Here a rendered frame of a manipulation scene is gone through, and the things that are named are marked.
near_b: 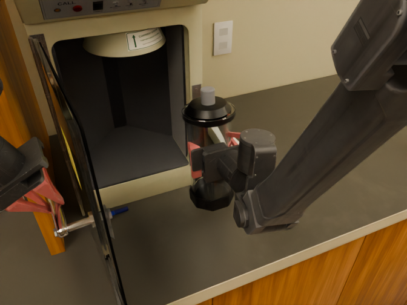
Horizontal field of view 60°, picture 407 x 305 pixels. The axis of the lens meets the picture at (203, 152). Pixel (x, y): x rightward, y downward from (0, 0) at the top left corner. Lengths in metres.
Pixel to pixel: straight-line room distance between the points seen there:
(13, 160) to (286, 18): 1.12
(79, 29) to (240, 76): 0.82
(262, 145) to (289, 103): 0.82
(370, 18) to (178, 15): 0.52
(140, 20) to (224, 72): 0.69
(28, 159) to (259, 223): 0.33
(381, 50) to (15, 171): 0.43
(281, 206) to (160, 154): 0.54
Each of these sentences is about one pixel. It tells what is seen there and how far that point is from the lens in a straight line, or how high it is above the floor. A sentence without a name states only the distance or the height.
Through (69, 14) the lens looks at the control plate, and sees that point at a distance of 0.64.
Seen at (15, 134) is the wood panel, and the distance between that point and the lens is 0.67.
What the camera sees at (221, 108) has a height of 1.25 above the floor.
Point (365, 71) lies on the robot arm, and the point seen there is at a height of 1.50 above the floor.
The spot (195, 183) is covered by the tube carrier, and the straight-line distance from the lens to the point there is 0.77.
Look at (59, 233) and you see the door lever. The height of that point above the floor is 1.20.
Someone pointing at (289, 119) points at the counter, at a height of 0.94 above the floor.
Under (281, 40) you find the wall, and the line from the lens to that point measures 1.43.
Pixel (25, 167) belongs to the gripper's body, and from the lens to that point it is 0.51.
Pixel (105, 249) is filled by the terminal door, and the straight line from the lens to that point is 0.53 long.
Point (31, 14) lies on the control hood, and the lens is 0.63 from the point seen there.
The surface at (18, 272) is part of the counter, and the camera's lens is 0.87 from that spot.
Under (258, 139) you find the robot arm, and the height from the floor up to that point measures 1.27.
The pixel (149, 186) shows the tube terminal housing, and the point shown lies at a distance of 0.91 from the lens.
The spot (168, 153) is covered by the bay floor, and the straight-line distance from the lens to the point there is 0.95.
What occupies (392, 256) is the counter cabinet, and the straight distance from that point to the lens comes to 1.30.
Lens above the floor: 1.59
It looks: 38 degrees down
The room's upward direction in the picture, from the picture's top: straight up
